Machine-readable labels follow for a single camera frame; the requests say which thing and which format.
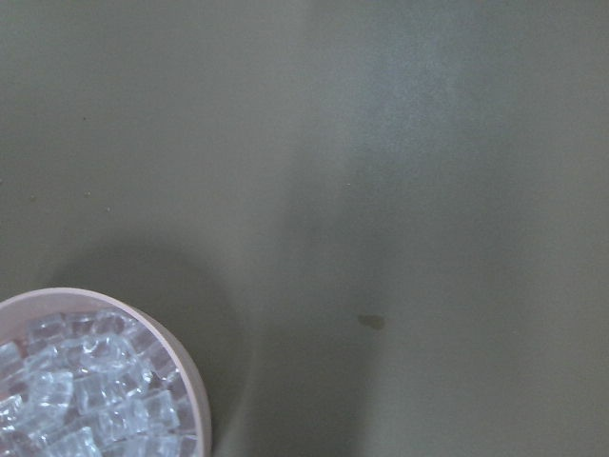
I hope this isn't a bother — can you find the clear ice cubes pile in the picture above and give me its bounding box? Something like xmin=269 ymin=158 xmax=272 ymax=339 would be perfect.
xmin=1 ymin=308 xmax=199 ymax=456

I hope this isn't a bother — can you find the pink bowl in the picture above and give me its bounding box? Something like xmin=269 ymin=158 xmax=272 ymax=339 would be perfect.
xmin=1 ymin=288 xmax=213 ymax=456

